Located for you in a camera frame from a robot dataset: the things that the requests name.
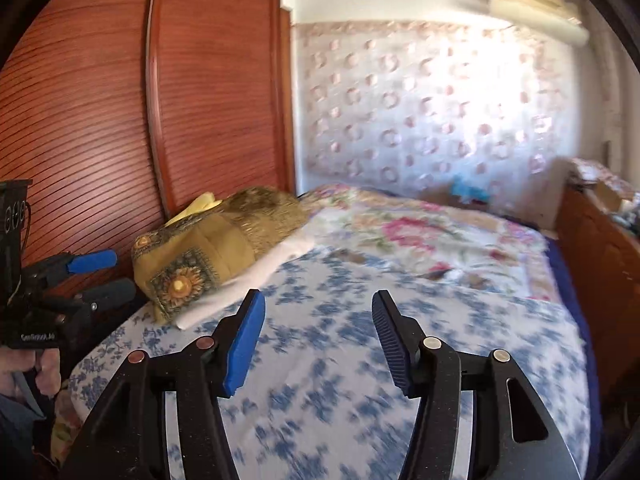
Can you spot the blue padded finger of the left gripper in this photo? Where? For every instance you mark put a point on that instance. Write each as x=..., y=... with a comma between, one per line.
x=88, y=263

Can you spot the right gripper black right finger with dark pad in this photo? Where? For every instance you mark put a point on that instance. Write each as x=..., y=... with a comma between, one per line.
x=513, y=434

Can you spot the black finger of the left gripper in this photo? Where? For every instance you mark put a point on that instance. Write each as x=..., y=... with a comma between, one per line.
x=108, y=296

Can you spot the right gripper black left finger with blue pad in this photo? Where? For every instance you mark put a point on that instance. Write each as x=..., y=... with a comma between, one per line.
x=124, y=436

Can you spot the olive gold patterned cloth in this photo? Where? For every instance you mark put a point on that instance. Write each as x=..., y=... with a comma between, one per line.
x=177, y=264

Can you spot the dark grey sleeve forearm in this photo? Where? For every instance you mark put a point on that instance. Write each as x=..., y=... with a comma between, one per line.
x=25, y=443

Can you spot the white folded cloth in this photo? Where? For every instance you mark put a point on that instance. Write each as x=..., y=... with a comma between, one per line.
x=256, y=275

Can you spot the yellow folded cloth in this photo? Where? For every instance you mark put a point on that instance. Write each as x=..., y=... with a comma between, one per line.
x=202, y=203

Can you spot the red brown wooden wardrobe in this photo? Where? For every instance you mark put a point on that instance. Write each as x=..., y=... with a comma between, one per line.
x=120, y=112

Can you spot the blue white floral bedsheet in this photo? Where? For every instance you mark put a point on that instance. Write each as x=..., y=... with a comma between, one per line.
x=319, y=402

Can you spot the navy blue bed cover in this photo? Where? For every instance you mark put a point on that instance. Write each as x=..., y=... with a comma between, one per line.
x=567, y=292

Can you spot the brown wooden side cabinet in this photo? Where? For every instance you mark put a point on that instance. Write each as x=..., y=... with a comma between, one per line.
x=603, y=260

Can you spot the pink floral fleece blanket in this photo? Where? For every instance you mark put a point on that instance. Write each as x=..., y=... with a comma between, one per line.
x=467, y=248

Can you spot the teal blue toy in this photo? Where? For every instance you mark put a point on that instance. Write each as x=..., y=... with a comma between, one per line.
x=468, y=193

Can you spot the cardboard box on cabinet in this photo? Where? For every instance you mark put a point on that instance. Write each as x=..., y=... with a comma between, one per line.
x=615, y=195

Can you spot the sheer pink circle curtain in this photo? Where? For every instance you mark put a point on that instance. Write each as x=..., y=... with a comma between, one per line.
x=408, y=106

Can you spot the white wall air conditioner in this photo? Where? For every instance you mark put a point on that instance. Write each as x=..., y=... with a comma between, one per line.
x=558, y=19

